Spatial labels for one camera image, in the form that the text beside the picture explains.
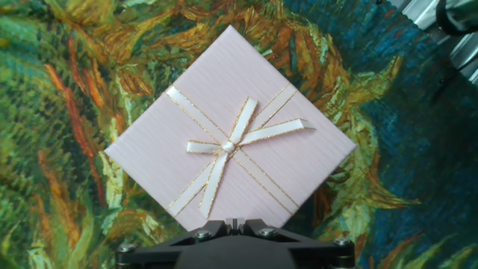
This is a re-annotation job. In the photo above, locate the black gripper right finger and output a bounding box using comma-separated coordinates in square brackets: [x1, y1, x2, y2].
[235, 218, 356, 269]

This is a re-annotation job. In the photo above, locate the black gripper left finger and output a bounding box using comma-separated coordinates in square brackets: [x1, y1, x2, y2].
[114, 219, 235, 269]

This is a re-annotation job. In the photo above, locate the pink ribboned gift box casing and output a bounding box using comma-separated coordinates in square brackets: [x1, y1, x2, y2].
[103, 24, 358, 232]

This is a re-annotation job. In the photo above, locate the sunflower painting cloth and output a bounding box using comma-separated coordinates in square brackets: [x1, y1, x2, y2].
[0, 0, 478, 269]

